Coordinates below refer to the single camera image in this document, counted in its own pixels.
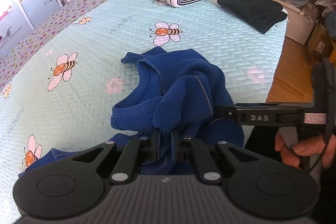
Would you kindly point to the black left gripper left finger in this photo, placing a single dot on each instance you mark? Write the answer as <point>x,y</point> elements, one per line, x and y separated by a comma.
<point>136,151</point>

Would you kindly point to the purple floral bed sheet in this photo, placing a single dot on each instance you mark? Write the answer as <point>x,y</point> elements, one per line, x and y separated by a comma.
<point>23,50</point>

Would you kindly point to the white storage box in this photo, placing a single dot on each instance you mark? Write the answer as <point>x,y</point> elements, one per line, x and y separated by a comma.
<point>299,27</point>

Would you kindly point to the blue knit sweater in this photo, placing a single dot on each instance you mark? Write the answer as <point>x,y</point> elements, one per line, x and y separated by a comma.
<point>177,91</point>

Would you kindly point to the black folded garment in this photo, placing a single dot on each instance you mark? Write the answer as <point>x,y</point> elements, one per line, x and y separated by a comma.
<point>262,15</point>

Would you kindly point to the person's right hand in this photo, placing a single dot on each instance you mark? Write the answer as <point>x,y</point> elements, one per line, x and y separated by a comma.
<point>307,147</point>

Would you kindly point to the light green quilted bee blanket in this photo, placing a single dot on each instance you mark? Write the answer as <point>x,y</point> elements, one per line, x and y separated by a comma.
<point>63,96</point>

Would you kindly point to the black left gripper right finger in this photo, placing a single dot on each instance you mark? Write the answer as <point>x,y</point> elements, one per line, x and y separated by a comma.
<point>194,151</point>

